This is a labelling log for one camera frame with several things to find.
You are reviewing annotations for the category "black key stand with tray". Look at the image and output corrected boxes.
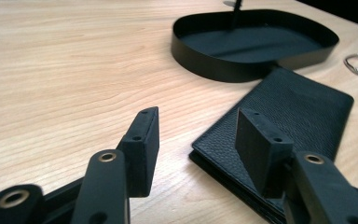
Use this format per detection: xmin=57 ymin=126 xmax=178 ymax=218
xmin=171 ymin=0 xmax=340 ymax=84

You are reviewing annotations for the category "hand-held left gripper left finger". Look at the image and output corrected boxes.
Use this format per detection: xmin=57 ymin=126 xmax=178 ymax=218
xmin=71 ymin=106 xmax=161 ymax=224

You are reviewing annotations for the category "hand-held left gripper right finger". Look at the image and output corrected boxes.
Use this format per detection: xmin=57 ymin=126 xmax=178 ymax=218
xmin=234 ymin=107 xmax=358 ymax=224

